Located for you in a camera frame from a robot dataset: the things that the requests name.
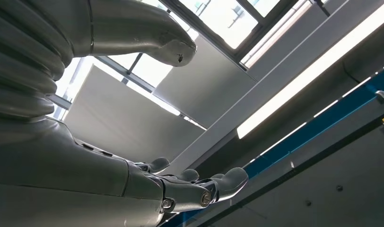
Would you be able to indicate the window with dark frame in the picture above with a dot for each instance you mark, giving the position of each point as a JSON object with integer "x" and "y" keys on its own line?
{"x": 223, "y": 22}

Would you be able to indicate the long ceiling light strip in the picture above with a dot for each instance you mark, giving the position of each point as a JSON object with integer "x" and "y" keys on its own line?
{"x": 314, "y": 69}

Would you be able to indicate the blue overhead beam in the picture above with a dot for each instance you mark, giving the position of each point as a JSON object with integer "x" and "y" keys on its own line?
{"x": 329, "y": 116}

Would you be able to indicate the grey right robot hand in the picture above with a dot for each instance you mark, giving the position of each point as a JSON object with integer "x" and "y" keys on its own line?
{"x": 54, "y": 175}

